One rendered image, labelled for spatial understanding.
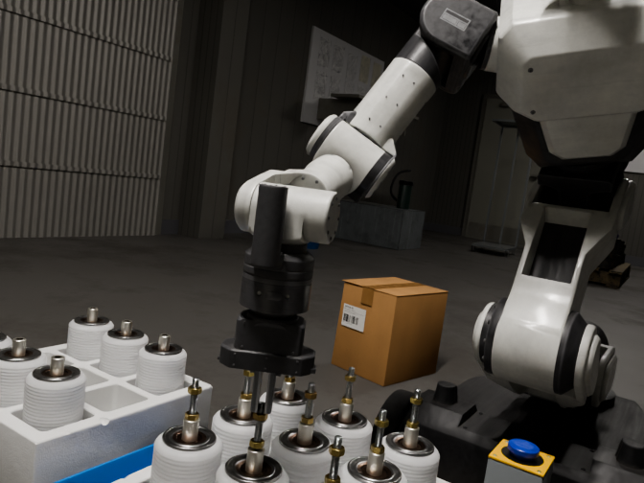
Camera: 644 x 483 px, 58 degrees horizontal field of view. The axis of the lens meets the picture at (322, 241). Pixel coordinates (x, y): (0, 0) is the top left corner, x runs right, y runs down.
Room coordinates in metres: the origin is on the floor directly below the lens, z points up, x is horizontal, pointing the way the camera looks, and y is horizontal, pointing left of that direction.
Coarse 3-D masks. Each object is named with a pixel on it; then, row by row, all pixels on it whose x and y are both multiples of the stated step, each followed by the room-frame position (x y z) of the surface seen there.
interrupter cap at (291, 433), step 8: (288, 432) 0.85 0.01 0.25; (296, 432) 0.85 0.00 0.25; (280, 440) 0.82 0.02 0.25; (288, 440) 0.82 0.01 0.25; (296, 440) 0.83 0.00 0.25; (312, 440) 0.84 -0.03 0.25; (320, 440) 0.83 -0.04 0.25; (328, 440) 0.84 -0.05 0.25; (288, 448) 0.80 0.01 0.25; (296, 448) 0.80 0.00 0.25; (304, 448) 0.80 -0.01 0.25; (312, 448) 0.80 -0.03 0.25; (320, 448) 0.81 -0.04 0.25
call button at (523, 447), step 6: (510, 444) 0.74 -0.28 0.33; (516, 444) 0.74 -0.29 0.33; (522, 444) 0.74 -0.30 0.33; (528, 444) 0.74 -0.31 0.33; (534, 444) 0.74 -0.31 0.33; (510, 450) 0.73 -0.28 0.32; (516, 450) 0.72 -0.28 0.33; (522, 450) 0.72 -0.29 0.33; (528, 450) 0.72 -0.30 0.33; (534, 450) 0.72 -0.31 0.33; (516, 456) 0.73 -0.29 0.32; (522, 456) 0.72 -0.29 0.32; (528, 456) 0.72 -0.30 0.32; (534, 456) 0.72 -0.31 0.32
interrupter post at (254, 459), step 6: (252, 450) 0.72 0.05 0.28; (258, 450) 0.72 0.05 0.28; (246, 456) 0.73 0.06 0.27; (252, 456) 0.72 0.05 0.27; (258, 456) 0.72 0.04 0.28; (246, 462) 0.72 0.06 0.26; (252, 462) 0.72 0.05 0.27; (258, 462) 0.72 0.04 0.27; (246, 468) 0.72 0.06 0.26; (252, 468) 0.72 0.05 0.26; (258, 468) 0.72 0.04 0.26
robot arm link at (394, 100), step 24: (384, 72) 1.00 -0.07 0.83; (408, 72) 0.98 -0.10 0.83; (384, 96) 0.97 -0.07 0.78; (408, 96) 0.97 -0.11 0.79; (336, 120) 0.94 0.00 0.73; (360, 120) 0.96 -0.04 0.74; (384, 120) 0.96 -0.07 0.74; (408, 120) 0.99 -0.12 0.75; (312, 144) 0.93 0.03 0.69; (384, 144) 0.97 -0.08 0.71; (384, 168) 0.92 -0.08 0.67
